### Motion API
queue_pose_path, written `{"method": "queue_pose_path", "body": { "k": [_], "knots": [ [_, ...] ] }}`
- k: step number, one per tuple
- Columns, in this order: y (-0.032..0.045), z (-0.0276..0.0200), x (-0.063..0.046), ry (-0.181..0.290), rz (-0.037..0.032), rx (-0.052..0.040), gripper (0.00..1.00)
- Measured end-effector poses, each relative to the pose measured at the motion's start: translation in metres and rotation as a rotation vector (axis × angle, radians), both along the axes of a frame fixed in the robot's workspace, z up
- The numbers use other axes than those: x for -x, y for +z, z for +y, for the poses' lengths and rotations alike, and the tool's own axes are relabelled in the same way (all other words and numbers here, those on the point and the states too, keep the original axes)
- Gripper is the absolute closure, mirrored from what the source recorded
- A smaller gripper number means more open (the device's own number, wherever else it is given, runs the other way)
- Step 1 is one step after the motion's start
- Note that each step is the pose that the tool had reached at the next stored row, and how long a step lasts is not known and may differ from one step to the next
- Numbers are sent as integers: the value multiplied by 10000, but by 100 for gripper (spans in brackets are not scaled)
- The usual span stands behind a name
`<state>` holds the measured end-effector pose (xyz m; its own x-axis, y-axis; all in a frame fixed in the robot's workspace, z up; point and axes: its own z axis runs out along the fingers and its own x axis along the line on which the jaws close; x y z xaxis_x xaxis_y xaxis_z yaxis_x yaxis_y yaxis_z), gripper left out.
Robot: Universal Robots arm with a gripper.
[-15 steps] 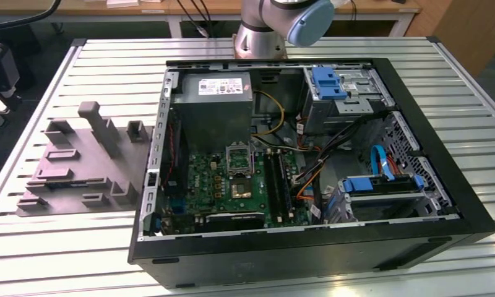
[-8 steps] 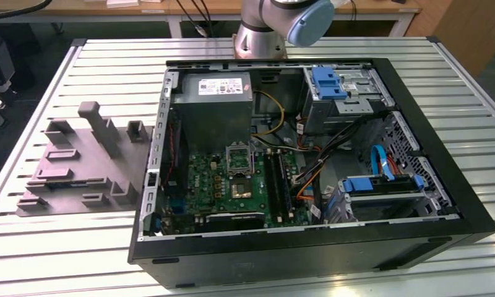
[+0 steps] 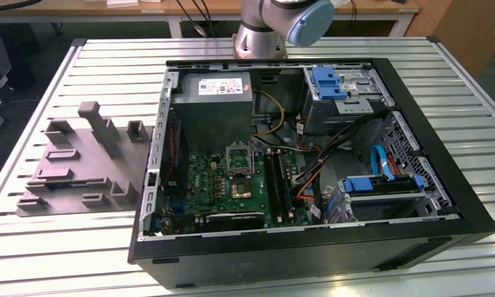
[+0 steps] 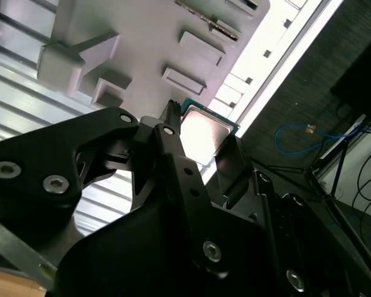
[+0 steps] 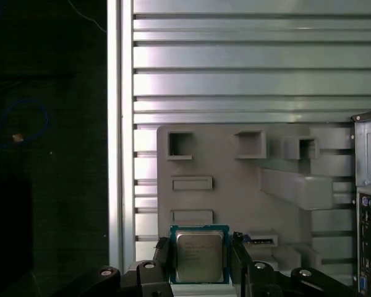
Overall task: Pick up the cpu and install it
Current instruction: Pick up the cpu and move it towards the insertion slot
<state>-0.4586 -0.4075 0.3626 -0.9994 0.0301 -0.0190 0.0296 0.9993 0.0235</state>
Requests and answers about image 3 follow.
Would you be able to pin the CPU socket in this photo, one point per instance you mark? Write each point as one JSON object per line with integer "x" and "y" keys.
{"x": 240, "y": 189}

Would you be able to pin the green motherboard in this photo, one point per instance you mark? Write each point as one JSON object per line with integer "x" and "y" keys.
{"x": 214, "y": 198}

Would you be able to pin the wooden desk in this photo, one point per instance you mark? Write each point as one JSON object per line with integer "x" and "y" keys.
{"x": 379, "y": 7}

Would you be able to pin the grey power supply unit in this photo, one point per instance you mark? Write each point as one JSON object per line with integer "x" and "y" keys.
{"x": 214, "y": 123}

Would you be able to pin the metal locking lever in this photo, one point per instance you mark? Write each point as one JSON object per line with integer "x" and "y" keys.
{"x": 254, "y": 161}

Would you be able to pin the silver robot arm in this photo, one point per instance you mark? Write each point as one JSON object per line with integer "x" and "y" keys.
{"x": 258, "y": 34}

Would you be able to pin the blue drive bay latch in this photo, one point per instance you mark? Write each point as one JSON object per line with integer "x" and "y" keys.
{"x": 326, "y": 83}

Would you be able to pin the black graphics card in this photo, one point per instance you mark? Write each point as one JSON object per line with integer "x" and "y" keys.
{"x": 232, "y": 218}

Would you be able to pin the black RAM slot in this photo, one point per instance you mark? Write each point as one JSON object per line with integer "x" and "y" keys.
{"x": 271, "y": 185}
{"x": 287, "y": 184}
{"x": 283, "y": 184}
{"x": 276, "y": 185}

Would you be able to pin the black PC case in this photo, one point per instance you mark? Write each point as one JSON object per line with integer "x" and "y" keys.
{"x": 314, "y": 256}

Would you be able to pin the blue card retention latch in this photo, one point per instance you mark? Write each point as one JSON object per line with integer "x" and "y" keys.
{"x": 155, "y": 226}

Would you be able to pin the grey metal drive cage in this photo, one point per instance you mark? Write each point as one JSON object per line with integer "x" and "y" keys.
{"x": 326, "y": 114}

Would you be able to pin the blue disk carrier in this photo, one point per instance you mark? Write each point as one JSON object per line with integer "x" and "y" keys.
{"x": 359, "y": 185}

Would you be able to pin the wooden cabinet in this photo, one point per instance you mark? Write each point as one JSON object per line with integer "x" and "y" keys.
{"x": 470, "y": 31}

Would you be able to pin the grey parts rack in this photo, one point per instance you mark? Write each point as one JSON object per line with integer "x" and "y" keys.
{"x": 95, "y": 167}

